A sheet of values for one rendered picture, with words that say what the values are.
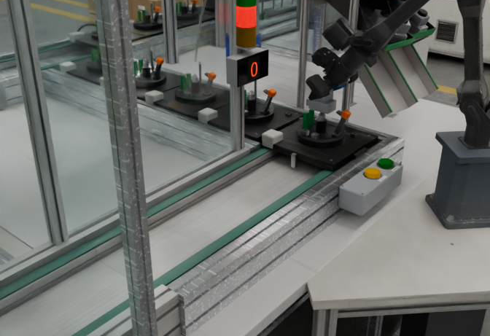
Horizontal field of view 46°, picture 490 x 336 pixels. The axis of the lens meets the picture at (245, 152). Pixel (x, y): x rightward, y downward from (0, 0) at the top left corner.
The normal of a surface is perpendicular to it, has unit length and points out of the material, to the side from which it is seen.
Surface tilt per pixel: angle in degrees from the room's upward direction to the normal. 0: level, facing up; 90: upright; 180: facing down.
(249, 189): 0
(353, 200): 90
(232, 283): 90
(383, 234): 0
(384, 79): 45
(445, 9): 90
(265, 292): 0
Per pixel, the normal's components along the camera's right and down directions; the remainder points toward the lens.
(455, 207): -0.65, 0.34
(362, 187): 0.00, -0.90
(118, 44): 0.77, 0.29
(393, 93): 0.45, -0.39
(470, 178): 0.08, 0.44
